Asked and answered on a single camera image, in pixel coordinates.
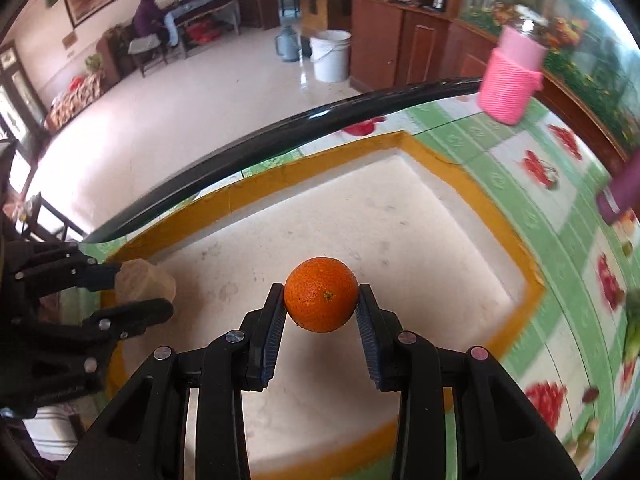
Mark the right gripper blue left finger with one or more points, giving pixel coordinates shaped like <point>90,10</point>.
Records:
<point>265,339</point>

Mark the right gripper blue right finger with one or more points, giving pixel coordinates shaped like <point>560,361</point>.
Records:
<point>378,330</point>

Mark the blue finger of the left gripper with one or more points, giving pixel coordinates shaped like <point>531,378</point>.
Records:
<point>131,320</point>
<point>98,276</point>

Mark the large beige cylinder chunk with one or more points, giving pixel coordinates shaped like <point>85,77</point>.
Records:
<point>139,280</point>

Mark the orange mandarin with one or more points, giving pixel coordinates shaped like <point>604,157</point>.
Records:
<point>321,294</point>

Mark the green round fruit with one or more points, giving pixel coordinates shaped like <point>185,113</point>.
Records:
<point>585,438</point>

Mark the far red jujube date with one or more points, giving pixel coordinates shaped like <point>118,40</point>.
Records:
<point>590,395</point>

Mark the green bok choy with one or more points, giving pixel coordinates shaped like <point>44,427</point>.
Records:
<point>632,335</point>

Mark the seated person in purple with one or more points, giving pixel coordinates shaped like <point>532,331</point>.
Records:
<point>149,19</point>

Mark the purple thermos bottle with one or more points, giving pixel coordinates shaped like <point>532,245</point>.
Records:
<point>621,193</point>

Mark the pink jar with knit sleeve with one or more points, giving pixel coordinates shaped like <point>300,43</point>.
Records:
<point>513,73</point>

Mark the white plastic bucket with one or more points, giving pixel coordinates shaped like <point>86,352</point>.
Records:
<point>330,55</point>

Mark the wooden cabinet counter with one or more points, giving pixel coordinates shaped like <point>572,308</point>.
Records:
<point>394,44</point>

